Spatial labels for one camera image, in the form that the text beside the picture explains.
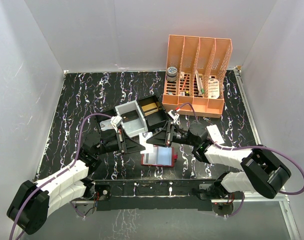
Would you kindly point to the black card in grey tray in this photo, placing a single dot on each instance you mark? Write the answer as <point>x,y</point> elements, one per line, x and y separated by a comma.
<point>130,116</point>

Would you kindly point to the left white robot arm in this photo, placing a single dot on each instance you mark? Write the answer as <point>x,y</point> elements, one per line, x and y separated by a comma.
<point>35,201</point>

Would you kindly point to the black open tray box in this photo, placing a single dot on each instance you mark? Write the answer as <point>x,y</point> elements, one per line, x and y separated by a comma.
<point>155,120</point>

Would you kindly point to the white striped credit card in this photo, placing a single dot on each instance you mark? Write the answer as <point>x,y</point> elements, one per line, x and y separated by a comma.
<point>143,137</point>

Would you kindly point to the white small box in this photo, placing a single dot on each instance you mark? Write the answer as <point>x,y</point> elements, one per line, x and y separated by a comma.
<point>215,134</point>

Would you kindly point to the red leather card holder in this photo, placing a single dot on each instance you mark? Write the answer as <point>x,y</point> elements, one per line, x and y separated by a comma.
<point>160,157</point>

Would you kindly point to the black front mounting rail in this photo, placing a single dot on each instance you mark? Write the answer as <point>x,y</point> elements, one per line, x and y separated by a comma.
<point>150,195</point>

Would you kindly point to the orange plastic file organizer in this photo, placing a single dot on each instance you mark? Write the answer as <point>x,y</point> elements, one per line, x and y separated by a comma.
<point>197,59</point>

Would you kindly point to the white VIP card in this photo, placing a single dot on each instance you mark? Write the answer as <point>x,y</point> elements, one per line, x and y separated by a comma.
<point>106,125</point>

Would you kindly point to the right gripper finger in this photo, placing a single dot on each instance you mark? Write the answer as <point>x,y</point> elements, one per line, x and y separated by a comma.
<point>157,140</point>
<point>162,131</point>

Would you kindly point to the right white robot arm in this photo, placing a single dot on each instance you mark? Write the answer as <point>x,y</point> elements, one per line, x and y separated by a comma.
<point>260,171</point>

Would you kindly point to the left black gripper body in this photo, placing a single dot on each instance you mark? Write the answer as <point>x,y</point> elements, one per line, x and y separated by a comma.
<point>121,142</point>

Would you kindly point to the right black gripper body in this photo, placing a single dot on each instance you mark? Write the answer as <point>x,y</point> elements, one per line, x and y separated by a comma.
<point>169,135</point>

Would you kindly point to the small round jar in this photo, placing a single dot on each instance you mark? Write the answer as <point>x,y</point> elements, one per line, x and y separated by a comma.
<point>171,74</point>

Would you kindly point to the grey plastic tray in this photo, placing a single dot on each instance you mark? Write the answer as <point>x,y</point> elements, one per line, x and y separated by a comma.
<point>135,127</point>

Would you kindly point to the white label packet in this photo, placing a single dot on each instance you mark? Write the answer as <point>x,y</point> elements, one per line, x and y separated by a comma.
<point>213,88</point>

